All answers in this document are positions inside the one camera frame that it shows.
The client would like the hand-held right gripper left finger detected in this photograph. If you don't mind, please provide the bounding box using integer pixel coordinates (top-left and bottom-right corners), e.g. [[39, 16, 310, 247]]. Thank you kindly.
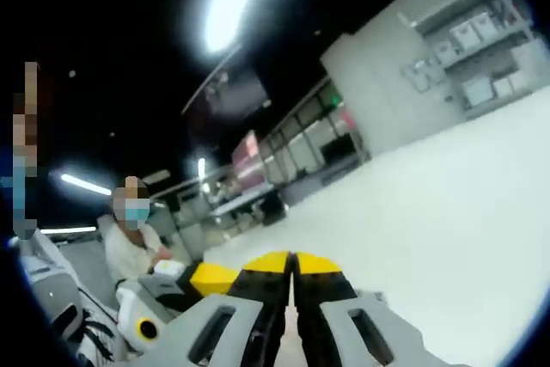
[[162, 250, 296, 367]]

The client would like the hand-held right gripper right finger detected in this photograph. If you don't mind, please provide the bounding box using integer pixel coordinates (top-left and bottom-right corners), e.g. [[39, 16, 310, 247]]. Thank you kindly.
[[291, 251, 474, 367]]

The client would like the small white case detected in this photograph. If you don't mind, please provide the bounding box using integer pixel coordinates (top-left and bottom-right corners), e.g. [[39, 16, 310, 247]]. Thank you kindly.
[[152, 259, 186, 278]]

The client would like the laptop desk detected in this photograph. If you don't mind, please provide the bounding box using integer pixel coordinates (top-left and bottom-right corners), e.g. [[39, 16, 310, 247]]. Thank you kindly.
[[209, 184, 277, 218]]

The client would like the dark bulky object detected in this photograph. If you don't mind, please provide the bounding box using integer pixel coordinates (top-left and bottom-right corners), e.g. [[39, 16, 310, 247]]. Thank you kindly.
[[261, 194, 288, 225]]

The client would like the small ceiling tube light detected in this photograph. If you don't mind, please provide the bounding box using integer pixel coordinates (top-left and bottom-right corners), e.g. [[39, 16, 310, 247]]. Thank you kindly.
[[40, 225, 97, 235], [59, 173, 113, 197]]

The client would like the black-framed glass partition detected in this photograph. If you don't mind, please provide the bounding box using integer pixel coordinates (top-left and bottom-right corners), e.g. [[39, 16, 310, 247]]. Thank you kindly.
[[257, 78, 371, 188]]

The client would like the black monitor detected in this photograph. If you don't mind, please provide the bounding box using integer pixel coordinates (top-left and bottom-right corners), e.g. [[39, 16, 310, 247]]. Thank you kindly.
[[320, 137, 354, 161]]

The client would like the dark hanging ceiling screen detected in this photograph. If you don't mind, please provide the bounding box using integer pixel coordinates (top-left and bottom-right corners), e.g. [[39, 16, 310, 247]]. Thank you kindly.
[[182, 70, 268, 115]]

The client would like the white stand with pink tag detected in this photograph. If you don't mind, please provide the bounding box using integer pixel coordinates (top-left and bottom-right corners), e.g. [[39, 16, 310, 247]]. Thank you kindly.
[[341, 108, 370, 162]]

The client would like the long ceiling strip light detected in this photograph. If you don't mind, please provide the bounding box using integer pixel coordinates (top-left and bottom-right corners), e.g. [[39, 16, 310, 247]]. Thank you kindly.
[[204, 0, 277, 53]]

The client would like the grey metal shelf unit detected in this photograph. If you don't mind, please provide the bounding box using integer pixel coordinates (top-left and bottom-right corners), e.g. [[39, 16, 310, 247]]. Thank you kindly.
[[397, 0, 538, 121]]

